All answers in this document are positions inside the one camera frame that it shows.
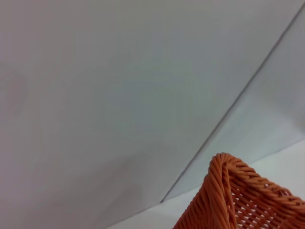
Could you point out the orange woven plastic basket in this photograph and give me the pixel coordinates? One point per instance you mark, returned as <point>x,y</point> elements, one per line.
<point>240,198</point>

